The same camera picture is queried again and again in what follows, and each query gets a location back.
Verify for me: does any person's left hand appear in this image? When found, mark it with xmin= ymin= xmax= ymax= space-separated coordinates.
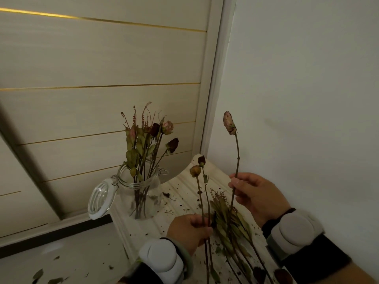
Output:
xmin=167 ymin=215 xmax=214 ymax=257

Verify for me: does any person's right hand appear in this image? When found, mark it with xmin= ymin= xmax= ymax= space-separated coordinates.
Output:
xmin=228 ymin=173 xmax=294 ymax=228

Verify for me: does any dried dark rose stem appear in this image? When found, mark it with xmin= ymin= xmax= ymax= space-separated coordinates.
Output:
xmin=198 ymin=155 xmax=214 ymax=265

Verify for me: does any dried tan rose stem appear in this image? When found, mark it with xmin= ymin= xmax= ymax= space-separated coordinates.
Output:
xmin=189 ymin=165 xmax=211 ymax=284

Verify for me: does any dried pink rose stem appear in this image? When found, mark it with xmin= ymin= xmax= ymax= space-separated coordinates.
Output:
xmin=223 ymin=111 xmax=240 ymax=215

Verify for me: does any person's right forearm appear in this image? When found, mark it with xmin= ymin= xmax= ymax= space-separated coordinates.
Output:
xmin=321 ymin=260 xmax=379 ymax=284

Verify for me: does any pile of dried leafy stems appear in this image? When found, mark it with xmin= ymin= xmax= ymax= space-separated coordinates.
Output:
xmin=209 ymin=189 xmax=294 ymax=284

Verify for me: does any white round wrist tracker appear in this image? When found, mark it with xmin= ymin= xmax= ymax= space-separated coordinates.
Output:
xmin=270 ymin=209 xmax=324 ymax=258
xmin=139 ymin=238 xmax=185 ymax=284

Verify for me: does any clear glass clip-lid jar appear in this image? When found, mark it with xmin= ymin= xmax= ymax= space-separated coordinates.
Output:
xmin=88 ymin=163 xmax=169 ymax=221

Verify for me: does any bunch of dried flowers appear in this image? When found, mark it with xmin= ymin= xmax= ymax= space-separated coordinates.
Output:
xmin=120 ymin=102 xmax=180 ymax=219

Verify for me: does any beige gold-striped sliding door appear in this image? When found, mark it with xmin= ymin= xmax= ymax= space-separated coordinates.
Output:
xmin=0 ymin=0 xmax=226 ymax=243

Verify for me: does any black wrist strap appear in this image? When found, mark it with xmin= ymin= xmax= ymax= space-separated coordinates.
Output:
xmin=123 ymin=261 xmax=166 ymax=284
xmin=283 ymin=234 xmax=352 ymax=276

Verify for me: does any white door frame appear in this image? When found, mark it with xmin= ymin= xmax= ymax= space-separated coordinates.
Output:
xmin=200 ymin=0 xmax=238 ymax=158

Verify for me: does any dark floor door rail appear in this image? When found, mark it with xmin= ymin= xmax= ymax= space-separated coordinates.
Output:
xmin=0 ymin=215 xmax=114 ymax=259

